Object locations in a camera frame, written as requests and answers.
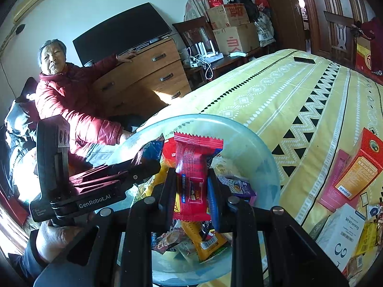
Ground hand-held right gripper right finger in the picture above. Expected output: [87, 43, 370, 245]
[206, 170, 350, 287]

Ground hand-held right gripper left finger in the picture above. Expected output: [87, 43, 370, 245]
[33, 167, 178, 287]

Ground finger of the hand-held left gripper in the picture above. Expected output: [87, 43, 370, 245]
[69, 156, 162, 193]

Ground red snack packet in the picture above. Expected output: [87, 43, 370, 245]
[172, 132, 224, 222]

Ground person's left forearm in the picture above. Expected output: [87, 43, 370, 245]
[16, 230, 48, 281]

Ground person's left hand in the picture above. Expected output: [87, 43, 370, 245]
[36, 220, 86, 264]

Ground blue snack packet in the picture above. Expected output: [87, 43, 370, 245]
[141, 134, 166, 162]

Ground purple snack packet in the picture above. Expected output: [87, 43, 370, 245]
[218, 176, 255, 204]

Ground orange snack packet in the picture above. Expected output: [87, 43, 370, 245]
[180, 220, 231, 262]

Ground wooden dresser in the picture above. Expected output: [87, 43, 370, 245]
[91, 37, 192, 117]

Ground white power strip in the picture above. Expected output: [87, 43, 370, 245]
[182, 54, 210, 70]

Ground pink carton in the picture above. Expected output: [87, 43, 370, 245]
[318, 149, 351, 213]

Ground white router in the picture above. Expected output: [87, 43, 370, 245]
[194, 40, 224, 62]

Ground white carton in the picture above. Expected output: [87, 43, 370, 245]
[315, 203, 367, 273]

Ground dark wooden side table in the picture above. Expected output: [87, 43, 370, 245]
[183, 47, 270, 82]

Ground black television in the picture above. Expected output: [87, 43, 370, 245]
[73, 2, 172, 66]

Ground dark wooden chair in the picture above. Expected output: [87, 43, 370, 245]
[172, 16, 216, 55]

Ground orange red carton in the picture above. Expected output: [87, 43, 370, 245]
[333, 128, 383, 201]

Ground small yellow snack packet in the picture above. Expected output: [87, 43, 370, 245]
[355, 221, 379, 257]

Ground large cardboard box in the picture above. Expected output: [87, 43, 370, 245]
[212, 22, 259, 55]

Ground floral cloth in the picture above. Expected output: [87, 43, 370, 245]
[184, 0, 258, 22]

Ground small cardboard box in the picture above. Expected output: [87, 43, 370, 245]
[206, 4, 250, 30]

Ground printed white plastic bag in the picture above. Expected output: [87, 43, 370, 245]
[254, 12, 276, 47]

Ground red gift box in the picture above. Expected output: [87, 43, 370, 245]
[355, 43, 383, 77]

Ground carved wooden chair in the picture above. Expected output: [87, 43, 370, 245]
[323, 11, 360, 64]

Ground wooden wardrobe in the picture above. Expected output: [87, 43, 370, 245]
[266, 0, 378, 62]

